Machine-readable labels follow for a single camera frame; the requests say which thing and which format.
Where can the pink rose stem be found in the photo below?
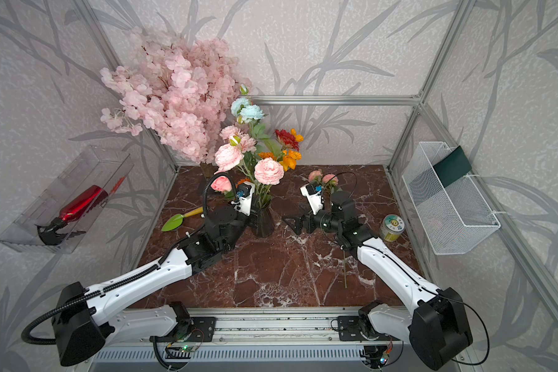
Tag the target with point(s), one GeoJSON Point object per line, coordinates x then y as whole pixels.
{"type": "Point", "coordinates": [222, 184]}

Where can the dark glass vase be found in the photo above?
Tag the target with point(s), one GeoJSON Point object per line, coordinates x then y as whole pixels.
{"type": "Point", "coordinates": [262, 222]}

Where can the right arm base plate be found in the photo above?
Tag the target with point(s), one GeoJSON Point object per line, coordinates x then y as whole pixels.
{"type": "Point", "coordinates": [352, 328]}

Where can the white wire mesh basket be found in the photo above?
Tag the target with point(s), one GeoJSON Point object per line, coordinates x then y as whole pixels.
{"type": "Point", "coordinates": [455, 219]}

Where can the peach pink peony stem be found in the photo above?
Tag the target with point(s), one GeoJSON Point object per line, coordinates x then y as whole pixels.
{"type": "Point", "coordinates": [330, 185]}

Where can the red and orange flowers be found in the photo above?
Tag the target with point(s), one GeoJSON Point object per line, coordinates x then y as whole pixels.
{"type": "Point", "coordinates": [279, 155]}

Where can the dark green card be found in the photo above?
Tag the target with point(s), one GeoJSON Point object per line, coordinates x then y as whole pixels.
{"type": "Point", "coordinates": [453, 167]}

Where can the green yellow garden trowel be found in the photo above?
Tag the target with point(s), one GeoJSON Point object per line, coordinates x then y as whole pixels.
{"type": "Point", "coordinates": [176, 220]}

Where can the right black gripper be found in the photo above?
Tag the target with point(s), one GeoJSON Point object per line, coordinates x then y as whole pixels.
{"type": "Point", "coordinates": [308, 218]}

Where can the clear plastic wall bin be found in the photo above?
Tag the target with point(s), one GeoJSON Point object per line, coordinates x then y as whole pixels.
{"type": "Point", "coordinates": [95, 165]}

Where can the pale pink carnation stem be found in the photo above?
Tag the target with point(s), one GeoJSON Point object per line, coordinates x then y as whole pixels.
{"type": "Point", "coordinates": [235, 137]}

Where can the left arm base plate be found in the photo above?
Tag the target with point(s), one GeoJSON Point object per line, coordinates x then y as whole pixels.
{"type": "Point", "coordinates": [197, 330]}

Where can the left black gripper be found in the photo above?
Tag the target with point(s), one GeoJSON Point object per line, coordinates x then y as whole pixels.
{"type": "Point", "coordinates": [253, 220]}

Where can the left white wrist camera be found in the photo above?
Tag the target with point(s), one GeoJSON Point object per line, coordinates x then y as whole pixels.
{"type": "Point", "coordinates": [245, 195]}

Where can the light blue carnation stem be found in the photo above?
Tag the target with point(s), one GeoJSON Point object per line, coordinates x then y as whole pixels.
{"type": "Point", "coordinates": [249, 115]}

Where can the green tape roll can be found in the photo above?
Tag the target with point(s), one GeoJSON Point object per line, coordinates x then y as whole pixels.
{"type": "Point", "coordinates": [391, 228]}

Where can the aluminium front rail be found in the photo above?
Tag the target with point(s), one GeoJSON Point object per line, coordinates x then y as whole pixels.
{"type": "Point", "coordinates": [240, 327]}

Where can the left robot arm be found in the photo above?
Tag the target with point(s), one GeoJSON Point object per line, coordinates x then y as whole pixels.
{"type": "Point", "coordinates": [86, 323]}

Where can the pink cherry blossom tree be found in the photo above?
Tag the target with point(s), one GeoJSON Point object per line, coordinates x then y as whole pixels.
{"type": "Point", "coordinates": [180, 90]}

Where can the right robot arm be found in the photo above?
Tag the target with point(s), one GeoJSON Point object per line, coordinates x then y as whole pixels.
{"type": "Point", "coordinates": [433, 321]}

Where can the pink ranunculus flower stem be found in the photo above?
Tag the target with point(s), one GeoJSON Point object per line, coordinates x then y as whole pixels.
{"type": "Point", "coordinates": [228, 158]}

